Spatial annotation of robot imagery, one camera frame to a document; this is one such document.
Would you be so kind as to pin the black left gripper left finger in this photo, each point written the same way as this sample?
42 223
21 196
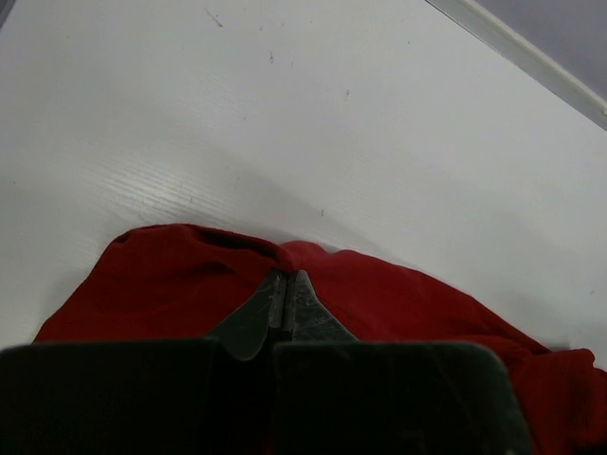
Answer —
201 395

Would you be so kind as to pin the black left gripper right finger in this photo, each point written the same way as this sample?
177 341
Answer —
339 395

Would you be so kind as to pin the red t shirt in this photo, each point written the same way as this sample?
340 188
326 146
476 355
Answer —
175 281

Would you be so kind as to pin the aluminium back table rail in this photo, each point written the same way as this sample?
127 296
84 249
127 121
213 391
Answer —
560 44

